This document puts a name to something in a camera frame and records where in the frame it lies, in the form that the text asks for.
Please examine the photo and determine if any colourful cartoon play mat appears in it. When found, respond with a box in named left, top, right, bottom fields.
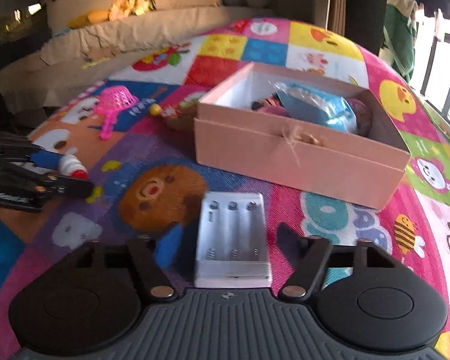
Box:
left=0, top=19, right=450, bottom=359

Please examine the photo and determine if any pink plastic sieve toy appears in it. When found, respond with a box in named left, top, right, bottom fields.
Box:
left=94, top=85, right=139, bottom=140

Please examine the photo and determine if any blue plastic bag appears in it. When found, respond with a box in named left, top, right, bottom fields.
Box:
left=273, top=82, right=359, bottom=134

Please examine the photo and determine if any beige sofa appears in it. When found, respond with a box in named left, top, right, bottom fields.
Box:
left=0, top=0, right=273, bottom=114

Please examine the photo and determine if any pink round toy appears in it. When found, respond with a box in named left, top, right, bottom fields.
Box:
left=257, top=106, right=289, bottom=117

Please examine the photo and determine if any mickey mouse figure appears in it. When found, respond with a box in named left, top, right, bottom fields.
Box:
left=251, top=96, right=282, bottom=111

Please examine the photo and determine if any blue white red toy bottle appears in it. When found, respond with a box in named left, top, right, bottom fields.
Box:
left=31, top=150, right=88, bottom=180

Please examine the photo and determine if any green white cloth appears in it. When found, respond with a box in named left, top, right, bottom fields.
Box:
left=379, top=0, right=418, bottom=82

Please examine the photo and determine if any white battery charger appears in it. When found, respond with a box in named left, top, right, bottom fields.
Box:
left=194, top=192, right=272, bottom=289

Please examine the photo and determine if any yellow plush toy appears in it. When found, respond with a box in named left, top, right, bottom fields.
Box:
left=67, top=0, right=154, bottom=29

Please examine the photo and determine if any pink cardboard box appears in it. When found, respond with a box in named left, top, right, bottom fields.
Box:
left=194, top=63, right=410, bottom=210

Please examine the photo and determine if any red yellow keychain toy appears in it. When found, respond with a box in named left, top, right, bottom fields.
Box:
left=148, top=99, right=198, bottom=131

